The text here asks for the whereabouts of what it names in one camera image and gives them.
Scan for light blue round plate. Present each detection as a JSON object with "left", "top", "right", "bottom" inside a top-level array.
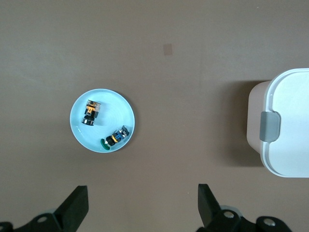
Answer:
[{"left": 69, "top": 88, "right": 137, "bottom": 154}]

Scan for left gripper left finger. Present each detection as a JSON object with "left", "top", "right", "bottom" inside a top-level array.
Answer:
[{"left": 0, "top": 185, "right": 89, "bottom": 232}]

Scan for white lunch box grey latches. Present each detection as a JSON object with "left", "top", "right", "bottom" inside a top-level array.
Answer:
[{"left": 246, "top": 68, "right": 309, "bottom": 179}]

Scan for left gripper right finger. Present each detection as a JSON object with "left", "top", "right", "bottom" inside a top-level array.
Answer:
[{"left": 197, "top": 183, "right": 299, "bottom": 232}]

